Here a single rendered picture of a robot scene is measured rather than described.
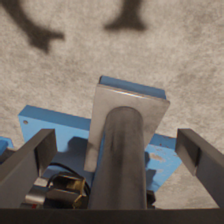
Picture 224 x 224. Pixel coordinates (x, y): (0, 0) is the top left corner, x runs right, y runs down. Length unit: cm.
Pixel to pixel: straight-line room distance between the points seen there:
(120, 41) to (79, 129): 61
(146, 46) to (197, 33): 24
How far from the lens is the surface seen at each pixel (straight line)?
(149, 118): 94
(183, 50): 93
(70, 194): 92
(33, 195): 115
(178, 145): 17
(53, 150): 17
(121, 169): 63
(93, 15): 88
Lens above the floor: 85
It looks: 50 degrees down
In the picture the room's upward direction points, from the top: 170 degrees counter-clockwise
